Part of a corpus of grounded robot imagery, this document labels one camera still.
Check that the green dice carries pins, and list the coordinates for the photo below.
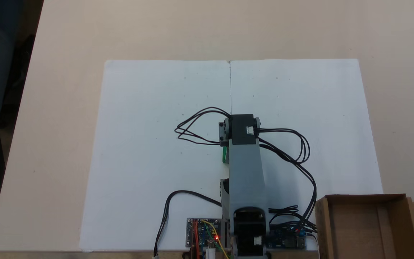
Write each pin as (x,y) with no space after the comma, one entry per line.
(225,155)

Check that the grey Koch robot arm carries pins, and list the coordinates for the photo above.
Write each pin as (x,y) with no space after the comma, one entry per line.
(245,172)

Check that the white paper sheet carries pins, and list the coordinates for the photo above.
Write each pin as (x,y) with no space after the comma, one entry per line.
(336,108)
(138,126)

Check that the green circuit board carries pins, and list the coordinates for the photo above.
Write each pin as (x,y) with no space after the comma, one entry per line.
(203,233)

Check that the blue circuit board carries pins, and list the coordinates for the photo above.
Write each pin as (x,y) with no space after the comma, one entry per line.
(286,242)

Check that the brown cardboard box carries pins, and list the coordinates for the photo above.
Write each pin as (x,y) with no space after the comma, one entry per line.
(358,226)

